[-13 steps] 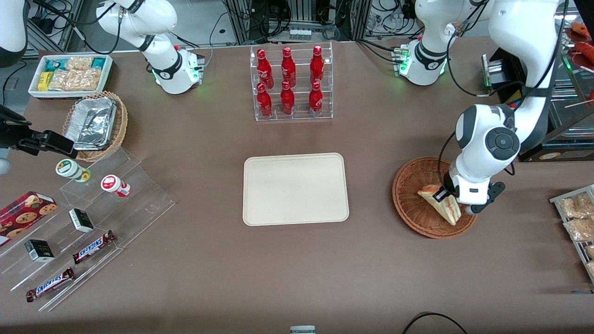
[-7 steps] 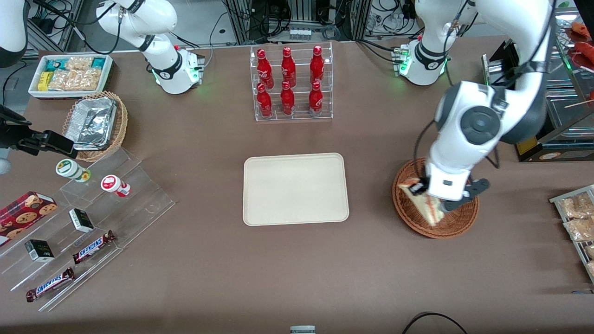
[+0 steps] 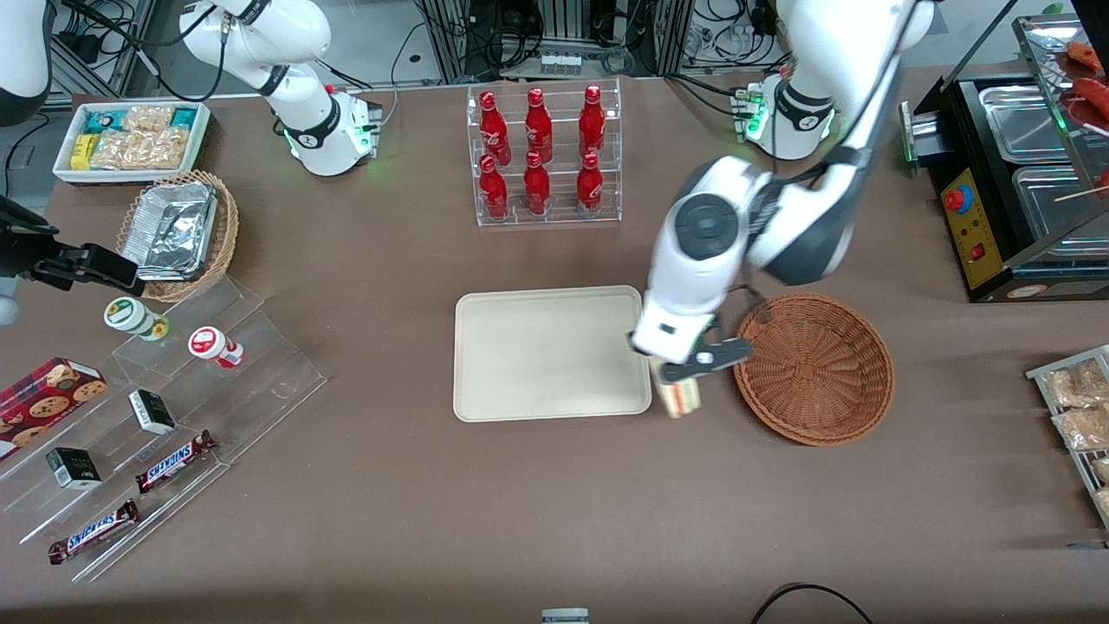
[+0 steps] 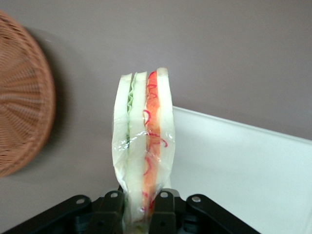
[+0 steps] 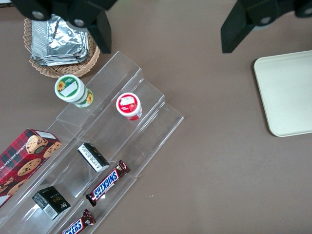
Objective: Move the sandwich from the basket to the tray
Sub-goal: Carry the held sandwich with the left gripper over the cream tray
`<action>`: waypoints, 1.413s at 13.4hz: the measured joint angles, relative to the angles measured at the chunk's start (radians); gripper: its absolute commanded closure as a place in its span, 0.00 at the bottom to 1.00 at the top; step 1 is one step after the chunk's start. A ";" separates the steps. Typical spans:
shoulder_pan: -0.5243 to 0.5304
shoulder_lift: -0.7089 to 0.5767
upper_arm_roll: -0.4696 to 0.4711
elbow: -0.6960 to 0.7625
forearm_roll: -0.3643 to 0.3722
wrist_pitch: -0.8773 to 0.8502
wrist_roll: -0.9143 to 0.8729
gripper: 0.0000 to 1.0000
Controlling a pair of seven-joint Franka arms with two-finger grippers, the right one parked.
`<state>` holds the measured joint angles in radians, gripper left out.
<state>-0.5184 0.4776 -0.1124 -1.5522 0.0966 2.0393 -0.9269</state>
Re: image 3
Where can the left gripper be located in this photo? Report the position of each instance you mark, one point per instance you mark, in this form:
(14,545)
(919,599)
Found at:
(632,346)

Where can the triangle sandwich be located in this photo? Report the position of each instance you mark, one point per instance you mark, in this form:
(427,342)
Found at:
(680,400)

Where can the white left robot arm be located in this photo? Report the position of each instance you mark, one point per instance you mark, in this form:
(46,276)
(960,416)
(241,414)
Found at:
(806,113)

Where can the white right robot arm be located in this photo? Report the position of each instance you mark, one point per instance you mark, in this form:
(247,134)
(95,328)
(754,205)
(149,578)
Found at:
(312,130)

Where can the aluminium foil tray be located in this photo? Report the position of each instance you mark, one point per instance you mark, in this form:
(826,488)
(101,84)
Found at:
(169,230)

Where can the large round brown wicker basket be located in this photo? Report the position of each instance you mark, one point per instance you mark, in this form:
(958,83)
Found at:
(814,373)

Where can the small brown wicker basket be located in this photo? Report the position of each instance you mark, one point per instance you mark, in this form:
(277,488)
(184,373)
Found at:
(227,225)

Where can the beige rectangular serving tray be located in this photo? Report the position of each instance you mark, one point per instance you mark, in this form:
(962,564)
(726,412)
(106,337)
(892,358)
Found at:
(546,355)

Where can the tray of wrapped sandwiches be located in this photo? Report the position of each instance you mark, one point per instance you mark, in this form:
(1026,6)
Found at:
(1040,374)

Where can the green lidded yoghurt cup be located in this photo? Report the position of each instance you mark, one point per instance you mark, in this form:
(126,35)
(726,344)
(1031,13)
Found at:
(130,316)

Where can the yellow snack pack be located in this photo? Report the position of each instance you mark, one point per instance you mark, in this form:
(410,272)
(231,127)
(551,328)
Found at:
(83,152)

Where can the teal snack pack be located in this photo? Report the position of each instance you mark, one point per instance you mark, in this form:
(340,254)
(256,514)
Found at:
(102,121)
(184,117)

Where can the large clear cracker bag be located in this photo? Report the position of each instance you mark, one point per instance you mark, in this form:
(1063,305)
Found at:
(143,149)

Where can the red lidded yoghurt cup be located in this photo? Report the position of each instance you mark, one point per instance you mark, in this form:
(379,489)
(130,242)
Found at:
(210,344)

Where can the red plaid cookie box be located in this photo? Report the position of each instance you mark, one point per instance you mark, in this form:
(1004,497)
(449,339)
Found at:
(39,399)

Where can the small black carton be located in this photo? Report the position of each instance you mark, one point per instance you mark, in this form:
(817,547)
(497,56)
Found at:
(152,412)
(74,468)

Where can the small clear cracker bag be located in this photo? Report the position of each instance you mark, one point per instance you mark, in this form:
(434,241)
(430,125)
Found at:
(147,119)

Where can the white snack bin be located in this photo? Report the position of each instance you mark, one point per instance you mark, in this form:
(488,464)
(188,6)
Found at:
(204,147)

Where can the clear acrylic step display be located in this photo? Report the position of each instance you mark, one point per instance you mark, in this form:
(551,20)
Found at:
(260,364)

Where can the Snickers chocolate bar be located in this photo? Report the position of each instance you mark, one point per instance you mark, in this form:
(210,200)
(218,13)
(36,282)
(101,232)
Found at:
(94,531)
(173,462)

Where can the red soda bottle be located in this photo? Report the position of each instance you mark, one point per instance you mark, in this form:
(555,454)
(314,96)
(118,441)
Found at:
(494,191)
(590,187)
(494,130)
(536,189)
(592,126)
(538,128)

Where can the clear acrylic bottle rack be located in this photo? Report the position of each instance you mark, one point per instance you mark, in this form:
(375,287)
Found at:
(546,195)

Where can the black hot food warmer machine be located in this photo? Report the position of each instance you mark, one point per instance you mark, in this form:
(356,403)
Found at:
(962,251)

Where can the small grey device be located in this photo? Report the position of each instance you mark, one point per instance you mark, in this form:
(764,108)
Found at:
(565,617)

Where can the red emergency stop button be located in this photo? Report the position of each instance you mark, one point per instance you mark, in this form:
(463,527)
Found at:
(957,199)

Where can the white power strip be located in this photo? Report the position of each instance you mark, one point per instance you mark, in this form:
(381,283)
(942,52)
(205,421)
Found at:
(560,62)

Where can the clear bag of fried snacks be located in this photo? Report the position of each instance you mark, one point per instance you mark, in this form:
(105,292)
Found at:
(1104,503)
(1083,429)
(1102,470)
(1074,386)

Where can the steel warmer pan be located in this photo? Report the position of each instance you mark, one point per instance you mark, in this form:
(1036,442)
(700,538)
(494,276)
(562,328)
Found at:
(1057,204)
(1022,126)

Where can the aluminium frame rack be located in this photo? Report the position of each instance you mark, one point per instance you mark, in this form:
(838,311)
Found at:
(554,26)

